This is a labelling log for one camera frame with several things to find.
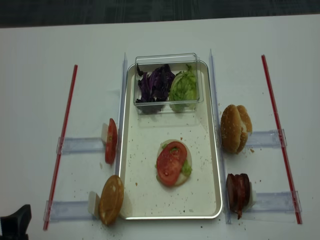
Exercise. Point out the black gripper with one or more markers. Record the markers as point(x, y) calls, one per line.
point(14, 226)

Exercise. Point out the tomato slice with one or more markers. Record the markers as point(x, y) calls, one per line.
point(170, 162)
point(111, 142)

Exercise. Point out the white pusher block cheese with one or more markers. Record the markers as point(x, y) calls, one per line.
point(93, 204)

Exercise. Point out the yellow cheese patty disc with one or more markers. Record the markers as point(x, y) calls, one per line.
point(111, 200)

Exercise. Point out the standing tomato slice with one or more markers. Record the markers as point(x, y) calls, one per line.
point(111, 142)

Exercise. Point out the lettuce on bun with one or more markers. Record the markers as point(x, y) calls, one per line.
point(187, 166)

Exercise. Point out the green lettuce in container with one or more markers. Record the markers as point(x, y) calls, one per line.
point(183, 87)

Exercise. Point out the dark red meat slices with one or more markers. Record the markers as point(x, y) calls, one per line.
point(238, 190)

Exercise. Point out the white pusher block meat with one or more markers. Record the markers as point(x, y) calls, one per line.
point(252, 199)

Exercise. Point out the left lower clear track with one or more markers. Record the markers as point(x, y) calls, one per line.
point(56, 211)

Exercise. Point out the clear track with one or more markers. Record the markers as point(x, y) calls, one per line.
point(274, 202)
point(267, 139)
point(73, 145)
point(56, 211)

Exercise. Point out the left upper clear track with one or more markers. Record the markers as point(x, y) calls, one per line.
point(73, 145)

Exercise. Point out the silver metal tray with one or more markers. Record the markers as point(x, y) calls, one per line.
point(142, 139)

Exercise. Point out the bottom bun on tray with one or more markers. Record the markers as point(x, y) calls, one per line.
point(180, 181)

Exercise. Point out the purple cabbage leaves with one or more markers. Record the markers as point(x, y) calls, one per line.
point(156, 86)

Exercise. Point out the clear plastic container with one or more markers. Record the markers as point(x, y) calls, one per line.
point(177, 63)

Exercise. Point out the right clear plastic divider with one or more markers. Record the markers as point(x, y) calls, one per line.
point(216, 115)

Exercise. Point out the sesame bun outer half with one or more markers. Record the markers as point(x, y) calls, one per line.
point(231, 129)

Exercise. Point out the sesame bun half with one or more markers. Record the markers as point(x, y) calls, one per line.
point(231, 129)
point(246, 127)

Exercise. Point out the sesame bun inner half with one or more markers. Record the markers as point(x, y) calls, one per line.
point(246, 127)

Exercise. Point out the right lower clear track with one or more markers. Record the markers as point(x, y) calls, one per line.
point(274, 202)

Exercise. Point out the right upper clear track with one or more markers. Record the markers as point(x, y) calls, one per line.
point(267, 139)

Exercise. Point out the left red rail strip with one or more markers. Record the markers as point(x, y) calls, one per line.
point(58, 156)

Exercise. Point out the red rail strip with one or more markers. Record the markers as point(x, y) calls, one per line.
point(298, 214)
point(58, 156)

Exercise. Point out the right red rail strip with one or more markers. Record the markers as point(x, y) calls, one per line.
point(298, 214)

